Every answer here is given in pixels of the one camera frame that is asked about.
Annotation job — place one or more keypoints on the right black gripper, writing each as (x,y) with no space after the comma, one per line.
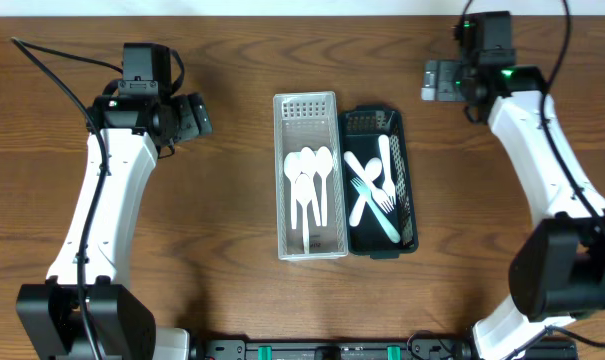
(448,89)

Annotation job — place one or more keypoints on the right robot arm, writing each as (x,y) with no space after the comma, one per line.
(558,276)

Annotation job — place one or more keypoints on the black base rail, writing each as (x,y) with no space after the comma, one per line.
(418,347)

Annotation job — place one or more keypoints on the white plastic fork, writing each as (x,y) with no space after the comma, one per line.
(386,225)
(388,185)
(378,195)

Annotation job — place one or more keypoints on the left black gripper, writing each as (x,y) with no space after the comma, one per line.
(186,127)

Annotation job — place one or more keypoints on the white plastic spoon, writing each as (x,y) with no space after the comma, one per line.
(292,172)
(373,170)
(308,157)
(324,162)
(304,196)

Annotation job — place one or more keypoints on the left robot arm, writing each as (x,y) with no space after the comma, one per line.
(84,309)

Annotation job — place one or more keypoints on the clear plastic basket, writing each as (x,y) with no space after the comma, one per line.
(309,120)

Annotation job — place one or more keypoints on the black plastic basket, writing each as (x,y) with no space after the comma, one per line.
(360,130)

